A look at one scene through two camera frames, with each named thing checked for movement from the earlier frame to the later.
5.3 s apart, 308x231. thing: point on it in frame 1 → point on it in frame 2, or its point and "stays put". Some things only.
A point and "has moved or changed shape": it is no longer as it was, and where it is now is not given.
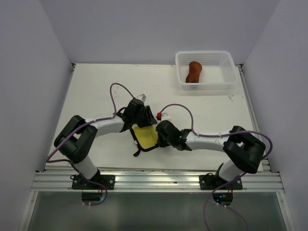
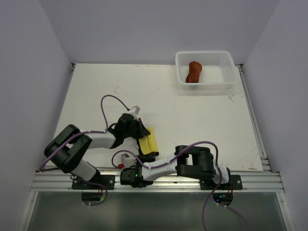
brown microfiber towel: x=195 y=70 stays put
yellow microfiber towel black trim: x=146 y=138 has moved or changed shape
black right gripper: x=161 y=144 → x=149 y=158
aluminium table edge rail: x=157 y=181 stays put
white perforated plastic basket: x=218 y=71 stays put
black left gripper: x=152 y=120 → x=142 y=131
